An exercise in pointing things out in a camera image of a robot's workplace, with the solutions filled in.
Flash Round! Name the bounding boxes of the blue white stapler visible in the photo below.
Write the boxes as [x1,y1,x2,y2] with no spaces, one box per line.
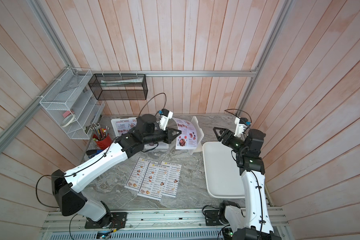
[86,150,103,159]

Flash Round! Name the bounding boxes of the pink menu sheet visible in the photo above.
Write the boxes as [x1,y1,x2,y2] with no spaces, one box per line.
[174,118,198,150]

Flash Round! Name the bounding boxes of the white tape roll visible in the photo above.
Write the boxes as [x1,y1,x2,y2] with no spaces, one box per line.
[61,114,76,128]

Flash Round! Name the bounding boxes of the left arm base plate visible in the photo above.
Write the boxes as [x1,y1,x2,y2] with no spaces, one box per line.
[85,212,128,230]

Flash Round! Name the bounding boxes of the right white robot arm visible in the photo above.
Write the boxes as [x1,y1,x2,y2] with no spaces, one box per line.
[213,127,281,240]

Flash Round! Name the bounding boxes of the white plastic tray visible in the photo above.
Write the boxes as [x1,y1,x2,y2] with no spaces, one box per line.
[203,142,245,199]

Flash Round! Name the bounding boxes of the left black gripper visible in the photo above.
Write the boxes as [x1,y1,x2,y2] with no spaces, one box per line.
[143,126,182,145]

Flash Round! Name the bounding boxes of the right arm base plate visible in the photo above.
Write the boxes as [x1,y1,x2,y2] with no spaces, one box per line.
[202,206,245,228]

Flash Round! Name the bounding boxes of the white wire wall shelf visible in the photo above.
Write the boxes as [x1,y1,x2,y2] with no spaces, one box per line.
[40,68,105,140]

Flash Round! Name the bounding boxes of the red pencil cup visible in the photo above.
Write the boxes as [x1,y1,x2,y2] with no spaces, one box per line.
[90,124,112,150]

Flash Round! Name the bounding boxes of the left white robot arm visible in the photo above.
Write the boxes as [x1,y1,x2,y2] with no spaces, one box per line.
[51,109,182,228]

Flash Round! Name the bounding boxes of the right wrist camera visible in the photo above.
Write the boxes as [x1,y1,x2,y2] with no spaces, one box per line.
[235,117,251,138]

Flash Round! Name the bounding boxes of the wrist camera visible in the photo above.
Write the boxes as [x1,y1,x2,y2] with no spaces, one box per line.
[235,117,251,138]
[159,109,173,131]

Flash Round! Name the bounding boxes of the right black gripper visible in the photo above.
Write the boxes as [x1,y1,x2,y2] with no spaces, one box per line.
[214,128,248,157]

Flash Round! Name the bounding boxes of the old dim sum menu sheet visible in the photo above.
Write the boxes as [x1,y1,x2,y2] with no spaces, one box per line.
[161,161,182,198]

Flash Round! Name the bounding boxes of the black mesh wall basket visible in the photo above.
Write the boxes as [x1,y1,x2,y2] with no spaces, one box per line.
[89,73,148,101]

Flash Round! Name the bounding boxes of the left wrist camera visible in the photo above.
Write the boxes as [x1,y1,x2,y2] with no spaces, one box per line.
[159,109,173,131]

